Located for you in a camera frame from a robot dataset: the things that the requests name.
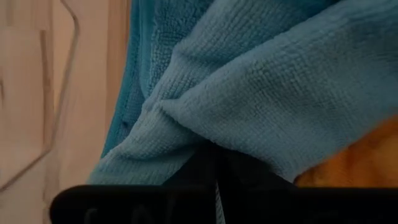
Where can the orange microfiber towel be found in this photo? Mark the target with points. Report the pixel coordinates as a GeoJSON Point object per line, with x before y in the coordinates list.
{"type": "Point", "coordinates": [357, 161]}

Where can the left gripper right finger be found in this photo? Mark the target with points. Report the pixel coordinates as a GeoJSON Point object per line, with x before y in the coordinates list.
{"type": "Point", "coordinates": [245, 177]}

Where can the clear plastic bin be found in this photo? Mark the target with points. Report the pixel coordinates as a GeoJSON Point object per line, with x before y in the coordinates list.
{"type": "Point", "coordinates": [73, 46]}

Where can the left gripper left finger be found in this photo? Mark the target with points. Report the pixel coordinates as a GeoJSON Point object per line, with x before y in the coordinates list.
{"type": "Point", "coordinates": [202, 174]}

